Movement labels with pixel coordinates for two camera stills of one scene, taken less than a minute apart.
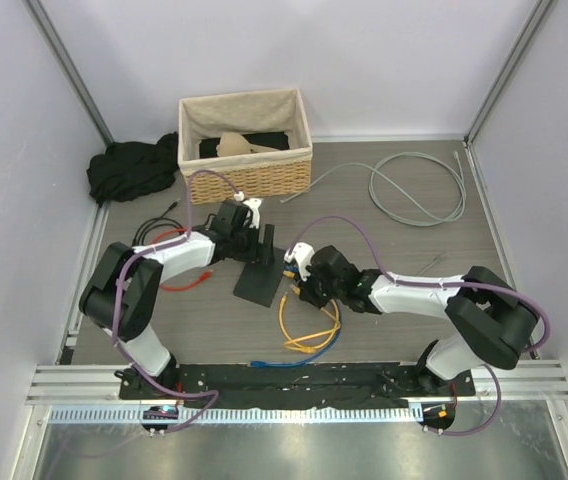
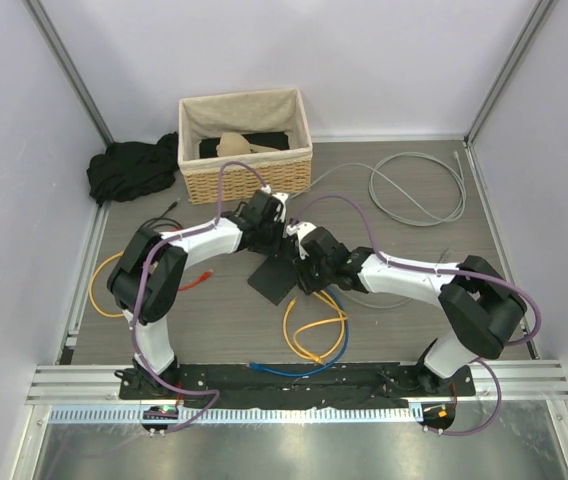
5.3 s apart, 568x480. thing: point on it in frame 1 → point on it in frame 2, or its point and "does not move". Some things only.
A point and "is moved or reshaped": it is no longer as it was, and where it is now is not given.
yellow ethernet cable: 291,274 is moved or reshaped
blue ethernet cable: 304,362 → 270,371
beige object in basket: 232,143 does not move
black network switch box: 258,282 is moved or reshaped
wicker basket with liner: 260,175 does not move
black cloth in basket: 267,140 does not move
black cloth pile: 133,171 does not move
